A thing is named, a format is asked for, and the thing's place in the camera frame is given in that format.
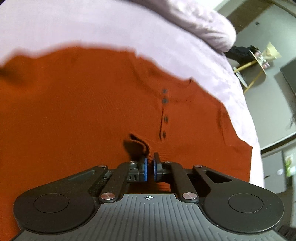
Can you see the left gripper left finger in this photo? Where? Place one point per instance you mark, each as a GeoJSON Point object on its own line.
{"type": "Point", "coordinates": [68, 203]}

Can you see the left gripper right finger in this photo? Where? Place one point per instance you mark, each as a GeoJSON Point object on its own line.
{"type": "Point", "coordinates": [228, 202]}

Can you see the rust red knit sweater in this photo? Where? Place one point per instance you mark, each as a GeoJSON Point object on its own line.
{"type": "Point", "coordinates": [70, 110]}

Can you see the black clothes pile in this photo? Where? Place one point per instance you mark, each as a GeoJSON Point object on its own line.
{"type": "Point", "coordinates": [241, 55]}

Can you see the round yellow-legged side table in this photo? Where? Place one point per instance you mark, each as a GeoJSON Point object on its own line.
{"type": "Point", "coordinates": [253, 73]}

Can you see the cream wrapped flower bouquet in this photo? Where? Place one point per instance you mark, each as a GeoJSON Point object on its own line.
{"type": "Point", "coordinates": [270, 53]}

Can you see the lilac bed sheet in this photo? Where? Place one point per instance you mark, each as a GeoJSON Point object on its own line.
{"type": "Point", "coordinates": [39, 26]}

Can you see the lilac rolled duvet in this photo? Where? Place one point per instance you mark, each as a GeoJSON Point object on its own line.
{"type": "Point", "coordinates": [196, 18]}

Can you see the black wall television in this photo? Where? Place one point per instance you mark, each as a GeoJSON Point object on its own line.
{"type": "Point", "coordinates": [289, 73]}

